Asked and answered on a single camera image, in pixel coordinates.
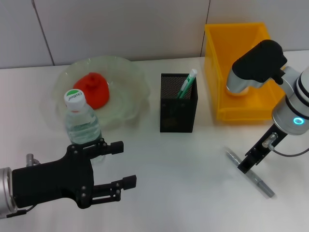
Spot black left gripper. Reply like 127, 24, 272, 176
11, 144, 95, 210

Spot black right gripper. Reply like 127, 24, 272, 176
237, 123, 288, 174

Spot grey marker pen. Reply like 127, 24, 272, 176
225, 149, 276, 199

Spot clear bottle green label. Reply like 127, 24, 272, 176
63, 88, 106, 163

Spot red-orange toy orange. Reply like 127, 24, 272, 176
73, 72, 111, 111

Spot white paper ball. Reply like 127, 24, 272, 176
226, 87, 250, 98

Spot mint green utility knife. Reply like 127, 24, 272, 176
175, 69, 198, 99

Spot translucent green fruit plate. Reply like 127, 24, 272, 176
52, 55, 152, 129

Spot black mesh pen holder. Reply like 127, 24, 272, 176
159, 72, 198, 133

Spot silver right wrist plug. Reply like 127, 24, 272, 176
262, 132, 278, 148

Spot silver wrist plug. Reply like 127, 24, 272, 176
26, 153, 41, 167
262, 132, 278, 148

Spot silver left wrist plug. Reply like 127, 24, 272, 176
26, 153, 41, 167

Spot yellow plastic bin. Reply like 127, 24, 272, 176
204, 22, 291, 123

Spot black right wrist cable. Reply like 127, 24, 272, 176
267, 144, 309, 157

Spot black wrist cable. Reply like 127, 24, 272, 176
6, 205, 37, 218
267, 144, 309, 157

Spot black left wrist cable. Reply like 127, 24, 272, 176
6, 205, 37, 218

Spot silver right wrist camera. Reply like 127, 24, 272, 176
225, 39, 289, 97

